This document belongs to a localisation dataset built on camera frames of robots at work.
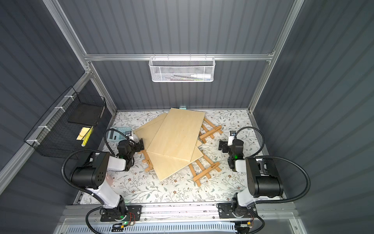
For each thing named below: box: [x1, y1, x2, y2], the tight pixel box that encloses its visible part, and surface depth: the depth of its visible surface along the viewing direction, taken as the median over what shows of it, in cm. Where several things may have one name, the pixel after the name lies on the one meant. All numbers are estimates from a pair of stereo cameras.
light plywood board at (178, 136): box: [146, 107, 206, 162], surface depth 99 cm
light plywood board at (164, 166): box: [147, 145, 204, 182], surface depth 88 cm
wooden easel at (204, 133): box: [199, 117, 224, 144], surface depth 106 cm
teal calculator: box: [107, 126, 132, 141], surface depth 104 cm
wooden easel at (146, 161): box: [137, 149, 154, 173], surface depth 88 cm
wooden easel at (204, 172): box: [188, 154, 222, 187], surface depth 88 cm
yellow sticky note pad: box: [75, 126, 91, 141], surface depth 76 cm
